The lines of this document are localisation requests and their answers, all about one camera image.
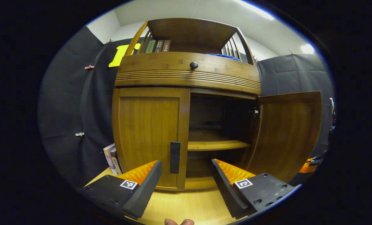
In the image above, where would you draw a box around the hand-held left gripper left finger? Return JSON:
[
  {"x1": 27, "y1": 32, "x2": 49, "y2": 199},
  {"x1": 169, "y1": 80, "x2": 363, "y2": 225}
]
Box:
[{"x1": 79, "y1": 160, "x2": 163, "y2": 219}]

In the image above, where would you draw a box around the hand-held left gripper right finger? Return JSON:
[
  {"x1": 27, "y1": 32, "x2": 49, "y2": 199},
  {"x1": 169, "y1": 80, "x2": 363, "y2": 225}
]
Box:
[{"x1": 211, "y1": 158, "x2": 300, "y2": 219}]

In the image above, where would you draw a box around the wooden shoe cabinet door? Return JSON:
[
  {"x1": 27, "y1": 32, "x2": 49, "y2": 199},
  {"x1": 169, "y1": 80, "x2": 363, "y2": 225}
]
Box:
[
  {"x1": 246, "y1": 91, "x2": 322, "y2": 184},
  {"x1": 112, "y1": 87, "x2": 191, "y2": 192}
]

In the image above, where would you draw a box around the black door handle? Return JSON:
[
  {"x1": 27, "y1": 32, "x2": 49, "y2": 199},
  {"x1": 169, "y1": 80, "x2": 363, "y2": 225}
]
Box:
[{"x1": 170, "y1": 142, "x2": 181, "y2": 174}]

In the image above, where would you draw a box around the wooden double-door shoe cabinet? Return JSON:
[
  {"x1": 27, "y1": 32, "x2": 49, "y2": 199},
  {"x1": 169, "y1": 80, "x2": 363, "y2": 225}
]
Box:
[{"x1": 112, "y1": 18, "x2": 261, "y2": 192}]

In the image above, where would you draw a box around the dark book with yellow label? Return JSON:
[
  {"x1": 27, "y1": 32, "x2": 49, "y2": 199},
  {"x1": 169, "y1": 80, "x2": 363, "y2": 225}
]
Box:
[{"x1": 110, "y1": 147, "x2": 123, "y2": 175}]

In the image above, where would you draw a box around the wooden inner shelf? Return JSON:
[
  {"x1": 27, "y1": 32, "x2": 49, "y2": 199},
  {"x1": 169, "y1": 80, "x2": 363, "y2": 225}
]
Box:
[{"x1": 188, "y1": 130, "x2": 250, "y2": 152}]

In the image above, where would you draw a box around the black backdrop cloth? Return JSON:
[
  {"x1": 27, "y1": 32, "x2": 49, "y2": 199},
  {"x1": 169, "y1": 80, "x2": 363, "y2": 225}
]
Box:
[{"x1": 38, "y1": 26, "x2": 335, "y2": 188}]

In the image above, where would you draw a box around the blue folded towel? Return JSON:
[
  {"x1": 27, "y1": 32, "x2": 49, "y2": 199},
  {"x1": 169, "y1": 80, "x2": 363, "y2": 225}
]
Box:
[{"x1": 206, "y1": 53, "x2": 243, "y2": 62}]

